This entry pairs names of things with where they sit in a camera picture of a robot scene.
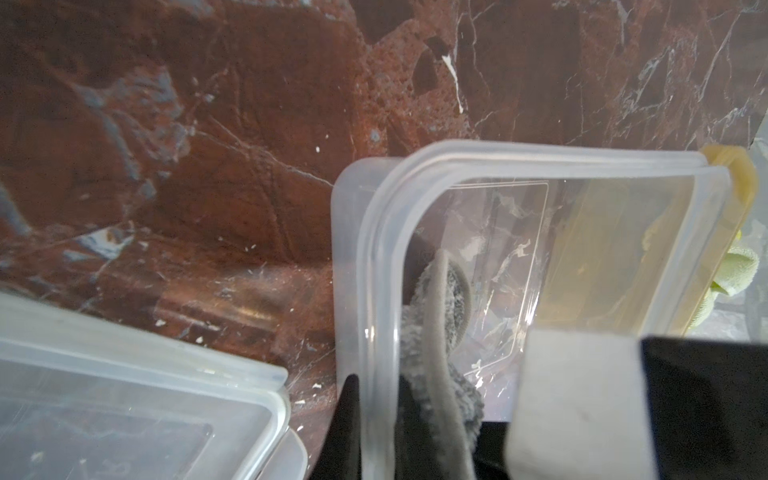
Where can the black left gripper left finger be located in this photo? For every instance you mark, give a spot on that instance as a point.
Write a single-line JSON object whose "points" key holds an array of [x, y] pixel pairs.
{"points": [[339, 458]]}

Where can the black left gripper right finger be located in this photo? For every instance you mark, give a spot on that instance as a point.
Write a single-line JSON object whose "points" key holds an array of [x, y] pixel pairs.
{"points": [[414, 447]]}

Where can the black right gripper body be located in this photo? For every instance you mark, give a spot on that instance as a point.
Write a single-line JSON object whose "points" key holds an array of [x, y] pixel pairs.
{"points": [[707, 407]]}

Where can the grey striped cleaning cloth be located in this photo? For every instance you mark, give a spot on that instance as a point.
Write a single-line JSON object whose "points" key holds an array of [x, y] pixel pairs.
{"points": [[433, 323]]}

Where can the clear plastic lunch box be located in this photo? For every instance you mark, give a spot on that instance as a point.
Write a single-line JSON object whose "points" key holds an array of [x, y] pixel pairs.
{"points": [[548, 236]]}

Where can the clear lunch box lid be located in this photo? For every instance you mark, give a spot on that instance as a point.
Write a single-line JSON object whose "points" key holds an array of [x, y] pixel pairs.
{"points": [[83, 398]]}

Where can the olive yellow lunch box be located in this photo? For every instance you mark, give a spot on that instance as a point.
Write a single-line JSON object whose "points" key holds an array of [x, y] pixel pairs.
{"points": [[744, 189]]}

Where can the green yellow cloth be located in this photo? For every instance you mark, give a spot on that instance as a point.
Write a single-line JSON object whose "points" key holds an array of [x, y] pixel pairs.
{"points": [[734, 274]]}

